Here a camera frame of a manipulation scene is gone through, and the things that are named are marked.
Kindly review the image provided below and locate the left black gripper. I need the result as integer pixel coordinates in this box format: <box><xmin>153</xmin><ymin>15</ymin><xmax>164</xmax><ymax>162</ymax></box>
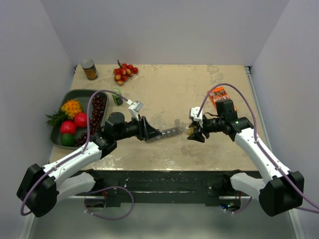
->
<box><xmin>115</xmin><ymin>114</ymin><xmax>161</xmax><ymax>141</ymax></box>

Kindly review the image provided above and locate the grey weekly pill organizer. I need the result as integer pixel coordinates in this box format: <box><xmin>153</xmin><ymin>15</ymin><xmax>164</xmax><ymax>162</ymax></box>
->
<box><xmin>160</xmin><ymin>119</ymin><xmax>182</xmax><ymax>138</ymax></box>

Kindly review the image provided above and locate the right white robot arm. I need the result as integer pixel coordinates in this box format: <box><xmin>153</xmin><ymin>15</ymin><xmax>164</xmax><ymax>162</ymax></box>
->
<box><xmin>188</xmin><ymin>99</ymin><xmax>304</xmax><ymax>217</ymax></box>

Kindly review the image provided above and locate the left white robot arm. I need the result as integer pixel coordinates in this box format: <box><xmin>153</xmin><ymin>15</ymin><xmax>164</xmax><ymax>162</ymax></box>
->
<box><xmin>16</xmin><ymin>112</ymin><xmax>162</xmax><ymax>217</ymax></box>

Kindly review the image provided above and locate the green lid bottle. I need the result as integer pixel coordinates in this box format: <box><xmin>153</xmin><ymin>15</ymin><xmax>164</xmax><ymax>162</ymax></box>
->
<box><xmin>112</xmin><ymin>88</ymin><xmax>123</xmax><ymax>106</ymax></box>

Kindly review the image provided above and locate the orange cardboard box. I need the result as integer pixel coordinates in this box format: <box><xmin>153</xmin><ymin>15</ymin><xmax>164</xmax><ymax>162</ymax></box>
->
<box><xmin>207</xmin><ymin>87</ymin><xmax>230</xmax><ymax>109</ymax></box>

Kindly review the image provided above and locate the dark purple grape bunch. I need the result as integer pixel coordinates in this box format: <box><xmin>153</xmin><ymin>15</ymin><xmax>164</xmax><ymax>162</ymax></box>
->
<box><xmin>75</xmin><ymin>94</ymin><xmax>107</xmax><ymax>147</ymax></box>

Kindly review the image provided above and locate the red cherry bunch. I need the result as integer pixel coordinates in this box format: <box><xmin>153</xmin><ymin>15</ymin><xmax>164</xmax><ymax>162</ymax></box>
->
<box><xmin>113</xmin><ymin>60</ymin><xmax>139</xmax><ymax>86</ymax></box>

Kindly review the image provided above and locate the red toy apple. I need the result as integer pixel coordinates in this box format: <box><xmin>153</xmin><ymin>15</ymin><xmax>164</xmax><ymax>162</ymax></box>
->
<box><xmin>73</xmin><ymin>112</ymin><xmax>87</xmax><ymax>128</ymax></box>

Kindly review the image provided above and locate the dark grey tray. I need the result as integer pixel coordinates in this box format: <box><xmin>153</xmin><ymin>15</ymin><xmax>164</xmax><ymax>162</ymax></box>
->
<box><xmin>50</xmin><ymin>89</ymin><xmax>109</xmax><ymax>149</ymax></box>

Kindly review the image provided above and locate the green toy lime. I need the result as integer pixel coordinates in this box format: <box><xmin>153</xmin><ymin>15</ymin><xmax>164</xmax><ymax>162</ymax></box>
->
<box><xmin>60</xmin><ymin>133</ymin><xmax>76</xmax><ymax>147</ymax></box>

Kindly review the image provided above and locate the red toy fruit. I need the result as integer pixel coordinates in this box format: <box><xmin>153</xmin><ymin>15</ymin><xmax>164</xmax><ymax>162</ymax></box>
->
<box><xmin>60</xmin><ymin>120</ymin><xmax>77</xmax><ymax>135</ymax></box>

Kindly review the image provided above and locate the toy pineapple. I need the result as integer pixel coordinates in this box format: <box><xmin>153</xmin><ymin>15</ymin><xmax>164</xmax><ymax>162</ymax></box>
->
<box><xmin>46</xmin><ymin>99</ymin><xmax>83</xmax><ymax>127</ymax></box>

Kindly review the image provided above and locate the tin food can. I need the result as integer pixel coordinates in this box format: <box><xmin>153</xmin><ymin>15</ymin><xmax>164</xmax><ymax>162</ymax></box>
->
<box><xmin>81</xmin><ymin>59</ymin><xmax>99</xmax><ymax>80</ymax></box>

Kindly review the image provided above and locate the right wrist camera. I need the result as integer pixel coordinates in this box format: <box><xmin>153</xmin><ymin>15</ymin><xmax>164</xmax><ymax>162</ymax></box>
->
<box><xmin>189</xmin><ymin>107</ymin><xmax>203</xmax><ymax>122</ymax></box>

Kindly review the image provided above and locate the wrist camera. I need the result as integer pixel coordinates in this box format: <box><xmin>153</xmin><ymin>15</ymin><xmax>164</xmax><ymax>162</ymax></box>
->
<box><xmin>127</xmin><ymin>100</ymin><xmax>144</xmax><ymax>120</ymax></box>
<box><xmin>189</xmin><ymin>107</ymin><xmax>203</xmax><ymax>122</ymax></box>

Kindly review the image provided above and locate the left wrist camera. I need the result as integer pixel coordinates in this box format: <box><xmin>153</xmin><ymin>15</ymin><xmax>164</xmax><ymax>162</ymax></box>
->
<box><xmin>127</xmin><ymin>100</ymin><xmax>144</xmax><ymax>120</ymax></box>

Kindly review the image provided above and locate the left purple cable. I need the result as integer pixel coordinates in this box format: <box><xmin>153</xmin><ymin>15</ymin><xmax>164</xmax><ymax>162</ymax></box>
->
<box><xmin>19</xmin><ymin>89</ymin><xmax>135</xmax><ymax>220</ymax></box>

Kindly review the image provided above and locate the purple cable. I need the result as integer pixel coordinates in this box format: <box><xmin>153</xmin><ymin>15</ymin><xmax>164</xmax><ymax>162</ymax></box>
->
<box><xmin>19</xmin><ymin>89</ymin><xmax>135</xmax><ymax>220</ymax></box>
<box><xmin>196</xmin><ymin>83</ymin><xmax>319</xmax><ymax>215</ymax></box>

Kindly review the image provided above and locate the black base frame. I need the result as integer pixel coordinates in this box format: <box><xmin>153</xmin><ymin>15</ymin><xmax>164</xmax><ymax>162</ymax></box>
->
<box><xmin>82</xmin><ymin>169</ymin><xmax>252</xmax><ymax>207</ymax></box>

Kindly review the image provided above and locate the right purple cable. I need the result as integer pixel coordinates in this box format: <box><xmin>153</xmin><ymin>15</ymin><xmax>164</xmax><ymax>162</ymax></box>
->
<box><xmin>196</xmin><ymin>83</ymin><xmax>319</xmax><ymax>215</ymax></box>

